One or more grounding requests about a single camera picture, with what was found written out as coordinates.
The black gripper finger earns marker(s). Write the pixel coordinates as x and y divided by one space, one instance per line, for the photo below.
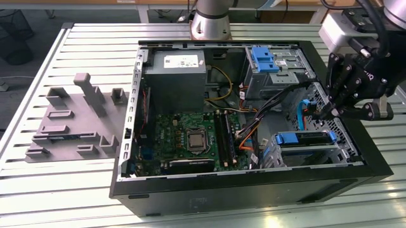
336 78
368 112

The hard disk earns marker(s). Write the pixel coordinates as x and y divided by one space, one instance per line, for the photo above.
288 139

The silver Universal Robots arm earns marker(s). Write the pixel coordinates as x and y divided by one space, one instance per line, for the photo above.
209 23

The metal disk bay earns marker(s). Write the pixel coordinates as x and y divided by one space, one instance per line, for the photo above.
343 152

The metal optical drive cage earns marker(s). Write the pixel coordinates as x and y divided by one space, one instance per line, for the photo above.
283 78

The blue drive latch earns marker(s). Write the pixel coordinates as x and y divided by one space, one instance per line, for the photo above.
265 61

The wooden cabinet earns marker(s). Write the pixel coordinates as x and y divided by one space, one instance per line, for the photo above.
336 7

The black RAM stick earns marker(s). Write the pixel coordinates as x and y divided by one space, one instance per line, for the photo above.
230 137

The black PC case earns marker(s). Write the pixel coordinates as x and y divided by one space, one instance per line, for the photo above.
254 194

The silver CPU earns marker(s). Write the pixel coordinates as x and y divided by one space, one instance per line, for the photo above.
197 140

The grey power supply unit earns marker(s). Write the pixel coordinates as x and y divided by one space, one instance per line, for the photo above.
174 90

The green motherboard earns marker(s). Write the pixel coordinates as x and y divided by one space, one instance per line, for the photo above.
169 137

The black graphics card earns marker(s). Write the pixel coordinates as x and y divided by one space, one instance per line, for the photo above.
190 166

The wooden workbench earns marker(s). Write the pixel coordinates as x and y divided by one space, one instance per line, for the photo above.
96 2

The grey parts rack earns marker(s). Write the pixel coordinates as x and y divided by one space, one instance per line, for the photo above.
80 128

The green RAM stick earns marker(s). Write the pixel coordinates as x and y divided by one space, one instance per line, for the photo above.
73 137

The black mesh waste bin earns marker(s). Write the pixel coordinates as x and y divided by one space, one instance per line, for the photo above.
17 35

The grey floor box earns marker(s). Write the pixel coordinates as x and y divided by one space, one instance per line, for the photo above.
3 86

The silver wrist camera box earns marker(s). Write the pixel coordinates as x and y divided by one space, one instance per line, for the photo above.
336 31

